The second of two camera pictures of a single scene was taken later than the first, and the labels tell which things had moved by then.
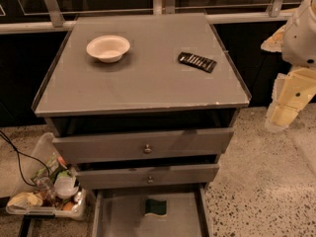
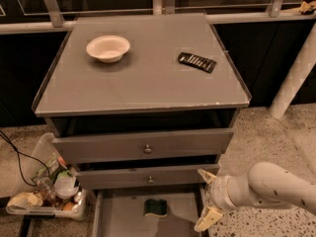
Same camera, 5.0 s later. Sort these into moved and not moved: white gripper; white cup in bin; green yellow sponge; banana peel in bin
Moved: white gripper
Not moved: banana peel in bin; green yellow sponge; white cup in bin
